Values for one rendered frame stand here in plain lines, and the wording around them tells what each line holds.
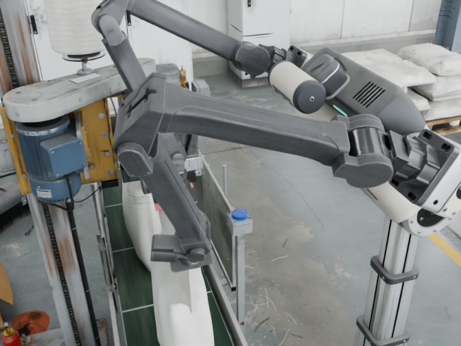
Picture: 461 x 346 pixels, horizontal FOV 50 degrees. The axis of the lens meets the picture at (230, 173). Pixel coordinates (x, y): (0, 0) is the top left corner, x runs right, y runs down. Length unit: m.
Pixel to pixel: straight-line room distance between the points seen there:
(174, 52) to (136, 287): 2.69
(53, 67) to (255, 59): 3.29
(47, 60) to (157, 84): 3.73
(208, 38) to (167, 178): 0.52
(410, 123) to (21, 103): 0.99
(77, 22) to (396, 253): 1.06
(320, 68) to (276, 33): 4.48
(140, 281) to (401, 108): 1.60
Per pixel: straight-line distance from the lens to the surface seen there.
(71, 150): 1.45
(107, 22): 1.20
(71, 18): 1.39
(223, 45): 1.30
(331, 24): 6.51
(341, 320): 2.68
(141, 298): 2.23
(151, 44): 4.47
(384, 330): 1.64
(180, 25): 1.26
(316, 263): 2.98
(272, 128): 0.76
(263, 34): 5.49
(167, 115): 0.71
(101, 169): 1.77
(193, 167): 1.81
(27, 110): 1.44
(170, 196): 0.91
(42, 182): 1.56
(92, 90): 1.52
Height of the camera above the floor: 1.90
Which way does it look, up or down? 30 degrees down
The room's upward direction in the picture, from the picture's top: 1 degrees counter-clockwise
